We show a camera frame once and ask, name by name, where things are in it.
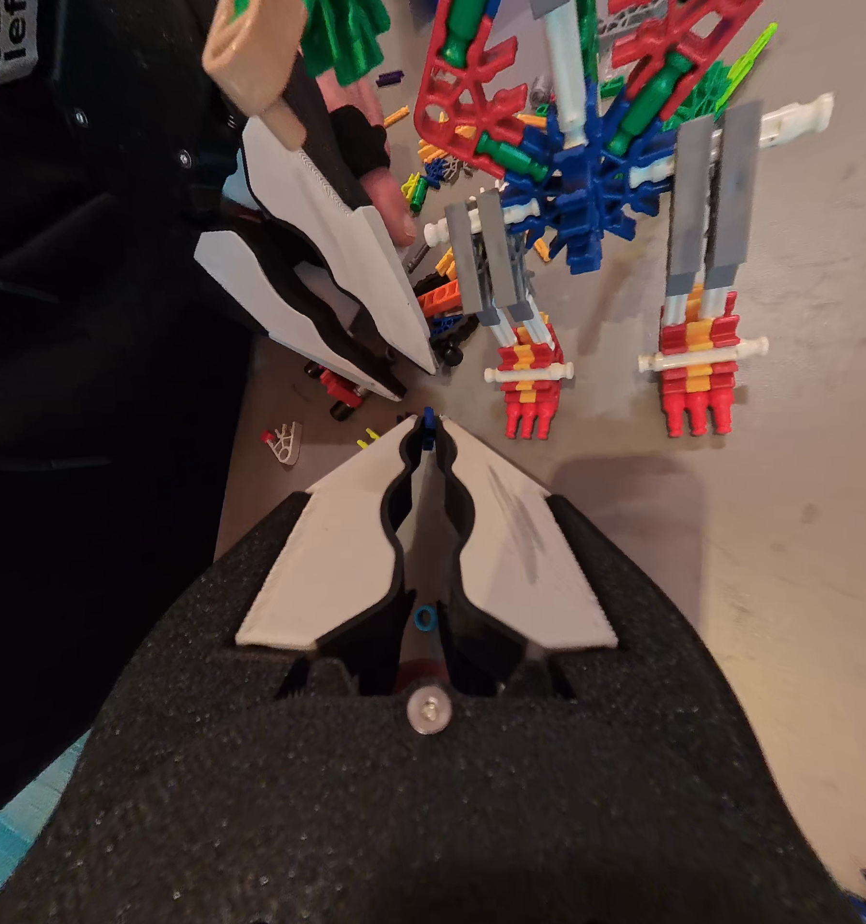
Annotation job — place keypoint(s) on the person's right hand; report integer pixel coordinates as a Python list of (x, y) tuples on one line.
[(418, 675)]

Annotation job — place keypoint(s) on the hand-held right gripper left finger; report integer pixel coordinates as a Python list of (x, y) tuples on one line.
[(324, 563)]

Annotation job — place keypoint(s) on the small green rod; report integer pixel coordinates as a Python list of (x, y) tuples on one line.
[(418, 195)]

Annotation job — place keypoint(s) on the orange ladder connector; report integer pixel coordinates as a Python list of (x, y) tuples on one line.
[(440, 294)]

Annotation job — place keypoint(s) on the yellow snowflake connector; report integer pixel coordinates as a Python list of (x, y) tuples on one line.
[(446, 263)]

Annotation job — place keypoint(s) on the red toy piece assembly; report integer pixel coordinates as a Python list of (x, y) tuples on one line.
[(342, 390)]

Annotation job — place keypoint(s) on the thin grey rod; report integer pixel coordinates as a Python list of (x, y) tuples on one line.
[(418, 258)]

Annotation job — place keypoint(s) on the small blue fan connector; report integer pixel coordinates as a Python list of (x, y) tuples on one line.
[(443, 325)]

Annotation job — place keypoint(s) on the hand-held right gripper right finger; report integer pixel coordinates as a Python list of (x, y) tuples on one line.
[(534, 570)]

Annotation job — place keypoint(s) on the dark grey connector piece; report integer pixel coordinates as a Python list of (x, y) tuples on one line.
[(620, 27)]

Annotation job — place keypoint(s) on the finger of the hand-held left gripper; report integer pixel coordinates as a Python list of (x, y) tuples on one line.
[(332, 231), (259, 289)]

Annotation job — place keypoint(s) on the small yellow clip connector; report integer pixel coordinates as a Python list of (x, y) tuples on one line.
[(368, 437)]

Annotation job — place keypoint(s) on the orange short rod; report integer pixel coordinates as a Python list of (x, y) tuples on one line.
[(542, 250), (396, 116)]

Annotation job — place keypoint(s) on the white and red connector piece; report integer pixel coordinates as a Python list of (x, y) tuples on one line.
[(288, 444)]

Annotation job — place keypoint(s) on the colourful construction toy model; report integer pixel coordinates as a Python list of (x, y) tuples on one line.
[(584, 180)]

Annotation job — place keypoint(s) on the small blue clip connector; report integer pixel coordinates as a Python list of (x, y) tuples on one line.
[(428, 429)]

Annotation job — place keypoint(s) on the person's left hand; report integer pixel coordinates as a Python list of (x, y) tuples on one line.
[(396, 209)]

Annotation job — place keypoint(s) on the small purple piece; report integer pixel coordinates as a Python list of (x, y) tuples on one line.
[(389, 78)]

